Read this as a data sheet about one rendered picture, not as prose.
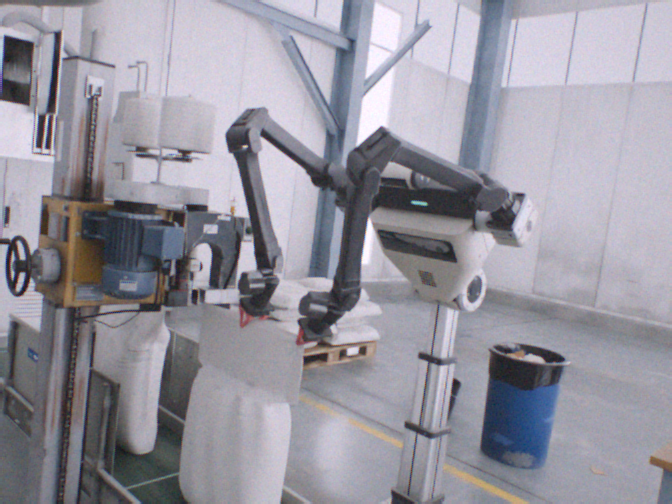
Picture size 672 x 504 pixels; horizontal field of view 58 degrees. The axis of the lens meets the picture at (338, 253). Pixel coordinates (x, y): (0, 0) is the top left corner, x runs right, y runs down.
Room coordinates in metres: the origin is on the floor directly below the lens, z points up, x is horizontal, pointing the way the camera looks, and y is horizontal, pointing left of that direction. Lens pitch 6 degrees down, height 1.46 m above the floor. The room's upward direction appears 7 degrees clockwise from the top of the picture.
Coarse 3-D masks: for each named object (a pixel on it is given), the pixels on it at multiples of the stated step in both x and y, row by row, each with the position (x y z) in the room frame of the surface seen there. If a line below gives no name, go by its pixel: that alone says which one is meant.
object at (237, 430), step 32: (224, 320) 1.94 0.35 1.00; (256, 320) 1.88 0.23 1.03; (224, 352) 1.93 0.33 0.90; (256, 352) 1.82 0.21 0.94; (288, 352) 1.75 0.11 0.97; (224, 384) 1.84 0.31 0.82; (256, 384) 1.81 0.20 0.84; (288, 384) 1.74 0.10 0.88; (192, 416) 1.90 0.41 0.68; (224, 416) 1.79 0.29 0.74; (256, 416) 1.73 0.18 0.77; (288, 416) 1.78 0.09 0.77; (192, 448) 1.87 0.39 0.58; (224, 448) 1.77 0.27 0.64; (256, 448) 1.72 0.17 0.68; (192, 480) 1.86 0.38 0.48; (224, 480) 1.76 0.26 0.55; (256, 480) 1.71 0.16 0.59
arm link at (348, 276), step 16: (352, 176) 1.46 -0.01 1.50; (368, 176) 1.38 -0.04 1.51; (352, 192) 1.43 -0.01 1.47; (368, 192) 1.40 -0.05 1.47; (352, 208) 1.45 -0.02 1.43; (368, 208) 1.47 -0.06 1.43; (352, 224) 1.47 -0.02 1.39; (352, 240) 1.50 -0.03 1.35; (352, 256) 1.53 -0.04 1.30; (336, 272) 1.59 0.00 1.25; (352, 272) 1.55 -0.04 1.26; (336, 288) 1.61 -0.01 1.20; (352, 288) 1.57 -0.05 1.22
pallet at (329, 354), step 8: (320, 344) 5.22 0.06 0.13; (344, 344) 5.25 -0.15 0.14; (352, 344) 5.29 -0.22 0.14; (360, 344) 5.34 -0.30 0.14; (368, 344) 5.43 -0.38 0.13; (376, 344) 5.51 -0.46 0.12; (312, 352) 4.87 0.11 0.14; (320, 352) 4.94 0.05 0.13; (328, 352) 5.02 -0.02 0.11; (336, 352) 5.10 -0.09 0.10; (360, 352) 5.47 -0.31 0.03; (368, 352) 5.44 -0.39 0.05; (376, 352) 5.52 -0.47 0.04; (320, 360) 5.07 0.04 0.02; (328, 360) 5.03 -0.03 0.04; (336, 360) 5.11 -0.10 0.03; (344, 360) 5.20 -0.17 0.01; (352, 360) 5.27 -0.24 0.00; (304, 368) 4.81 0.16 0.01; (312, 368) 4.89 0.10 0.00
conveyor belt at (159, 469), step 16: (0, 352) 3.18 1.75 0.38; (0, 368) 2.94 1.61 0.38; (160, 432) 2.42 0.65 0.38; (160, 448) 2.28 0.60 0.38; (176, 448) 2.29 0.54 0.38; (128, 464) 2.12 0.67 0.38; (144, 464) 2.13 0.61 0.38; (160, 464) 2.15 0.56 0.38; (176, 464) 2.16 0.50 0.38; (128, 480) 2.00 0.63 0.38; (144, 480) 2.02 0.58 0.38; (160, 480) 2.03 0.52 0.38; (176, 480) 2.04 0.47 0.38; (144, 496) 1.91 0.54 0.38; (160, 496) 1.93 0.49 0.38; (176, 496) 1.94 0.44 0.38
